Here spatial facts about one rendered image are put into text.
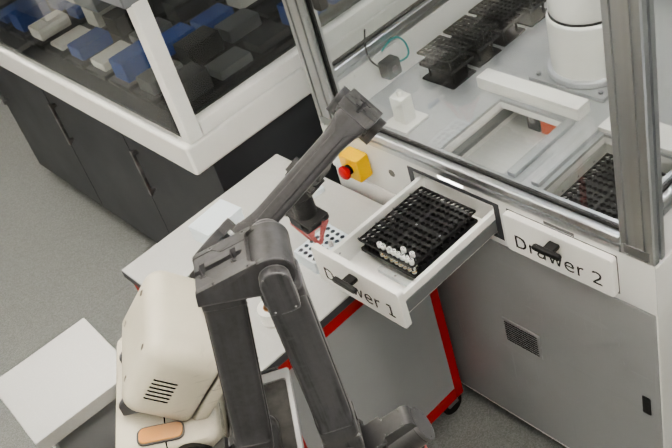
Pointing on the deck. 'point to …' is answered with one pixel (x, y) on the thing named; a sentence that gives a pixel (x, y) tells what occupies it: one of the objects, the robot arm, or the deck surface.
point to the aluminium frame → (628, 121)
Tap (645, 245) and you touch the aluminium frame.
